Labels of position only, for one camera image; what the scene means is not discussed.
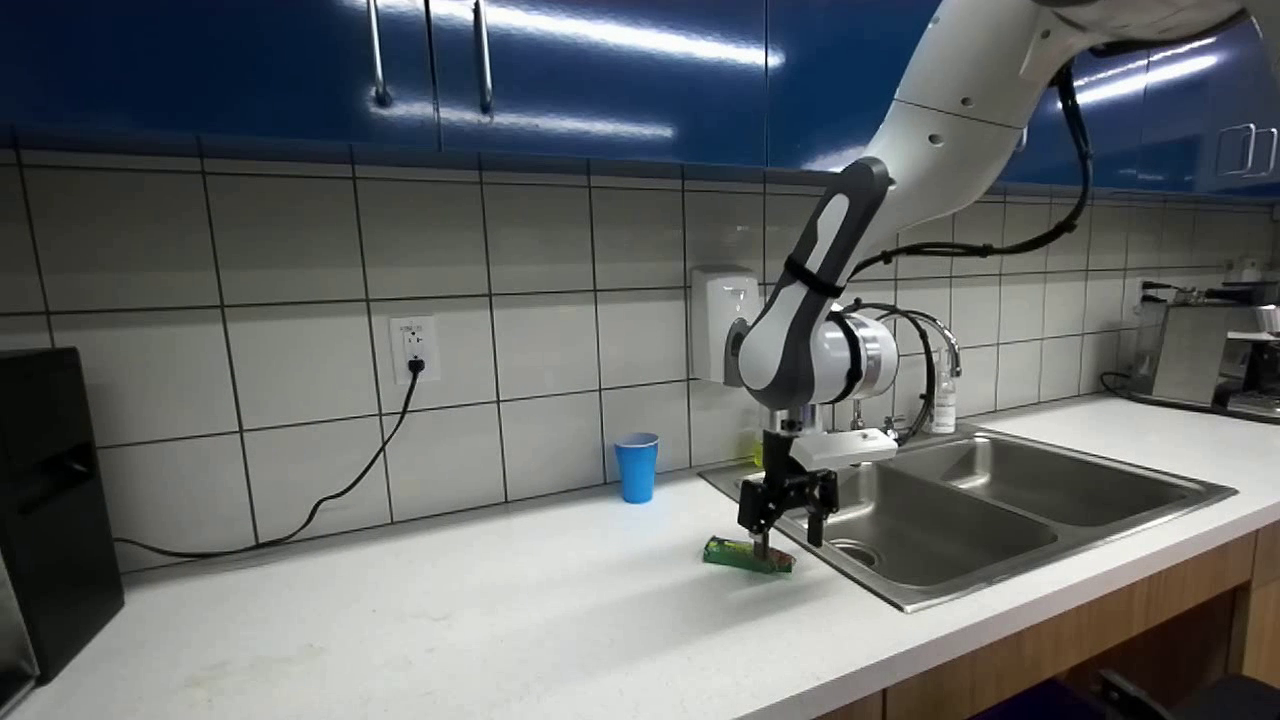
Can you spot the sink faucet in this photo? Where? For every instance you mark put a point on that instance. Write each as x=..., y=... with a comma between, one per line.
x=945, y=397

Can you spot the stainless steel double sink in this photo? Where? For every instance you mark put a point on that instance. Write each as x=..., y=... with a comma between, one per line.
x=974, y=508

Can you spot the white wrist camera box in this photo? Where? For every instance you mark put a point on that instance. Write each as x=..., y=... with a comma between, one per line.
x=840, y=451

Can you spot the blue plastic cup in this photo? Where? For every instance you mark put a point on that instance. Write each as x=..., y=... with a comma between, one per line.
x=638, y=467

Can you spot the white wall soap dispenser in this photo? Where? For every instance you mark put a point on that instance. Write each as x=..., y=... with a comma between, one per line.
x=723, y=308

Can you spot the white wall outlet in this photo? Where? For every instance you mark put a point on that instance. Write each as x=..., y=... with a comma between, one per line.
x=412, y=344

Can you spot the wooden lower cabinets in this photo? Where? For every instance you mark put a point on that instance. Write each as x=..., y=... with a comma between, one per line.
x=1173, y=632

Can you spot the blue upper cabinets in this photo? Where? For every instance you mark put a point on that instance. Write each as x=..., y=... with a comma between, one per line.
x=706, y=85

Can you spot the silver appliance on right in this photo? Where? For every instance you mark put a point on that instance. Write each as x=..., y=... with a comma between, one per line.
x=1207, y=351

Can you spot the green granola bar packet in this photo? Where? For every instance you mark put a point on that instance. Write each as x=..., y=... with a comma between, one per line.
x=746, y=557

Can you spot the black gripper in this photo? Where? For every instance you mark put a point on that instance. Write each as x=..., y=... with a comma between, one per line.
x=780, y=490

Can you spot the black appliance on left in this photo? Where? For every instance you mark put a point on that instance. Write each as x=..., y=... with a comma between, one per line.
x=60, y=577

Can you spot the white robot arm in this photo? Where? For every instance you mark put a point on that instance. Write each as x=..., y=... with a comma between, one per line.
x=948, y=128

